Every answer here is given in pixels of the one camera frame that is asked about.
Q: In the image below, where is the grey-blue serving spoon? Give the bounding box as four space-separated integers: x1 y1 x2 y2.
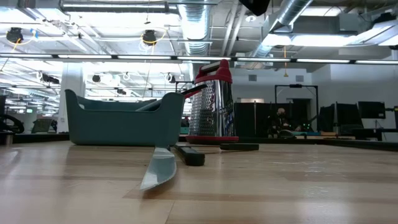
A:
136 98 165 112

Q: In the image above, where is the large black-handled knife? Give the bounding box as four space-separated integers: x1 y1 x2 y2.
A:
139 144 178 192

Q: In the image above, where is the steel box grater red trim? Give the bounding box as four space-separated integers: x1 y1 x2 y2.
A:
185 58 239 144

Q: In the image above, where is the black ladle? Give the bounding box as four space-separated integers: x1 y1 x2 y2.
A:
181 83 208 96

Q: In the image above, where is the long ceiling light strip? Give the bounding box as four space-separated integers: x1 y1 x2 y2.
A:
0 54 398 65

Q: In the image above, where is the teal plastic bin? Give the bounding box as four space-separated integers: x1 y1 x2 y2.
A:
64 89 186 147

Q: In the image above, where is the person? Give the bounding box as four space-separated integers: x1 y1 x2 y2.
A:
269 107 295 138

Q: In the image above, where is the black background monitor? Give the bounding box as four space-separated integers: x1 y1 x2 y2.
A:
357 101 387 119

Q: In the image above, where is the silver ventilation duct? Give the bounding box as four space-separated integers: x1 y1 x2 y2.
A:
177 0 216 57

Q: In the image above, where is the black background rig frame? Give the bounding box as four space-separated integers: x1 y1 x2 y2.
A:
274 83 319 133

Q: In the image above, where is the black overhead mount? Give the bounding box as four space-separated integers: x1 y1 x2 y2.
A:
238 0 271 17

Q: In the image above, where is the black ring-shaped object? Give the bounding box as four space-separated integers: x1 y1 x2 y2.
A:
0 113 25 134

